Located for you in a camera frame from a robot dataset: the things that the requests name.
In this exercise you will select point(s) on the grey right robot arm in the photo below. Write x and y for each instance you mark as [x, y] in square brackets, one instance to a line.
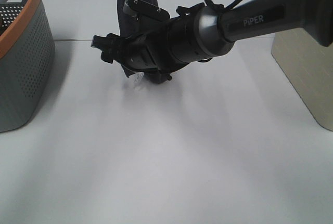
[209, 30]

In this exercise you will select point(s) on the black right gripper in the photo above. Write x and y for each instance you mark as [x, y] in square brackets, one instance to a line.
[144, 51]

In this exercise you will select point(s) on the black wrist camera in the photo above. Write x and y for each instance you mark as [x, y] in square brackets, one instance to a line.
[136, 8]

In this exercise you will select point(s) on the beige basket grey rim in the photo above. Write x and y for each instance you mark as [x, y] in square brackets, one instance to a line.
[304, 53]

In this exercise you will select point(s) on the grey perforated basket orange rim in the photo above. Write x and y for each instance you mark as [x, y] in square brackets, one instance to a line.
[27, 54]

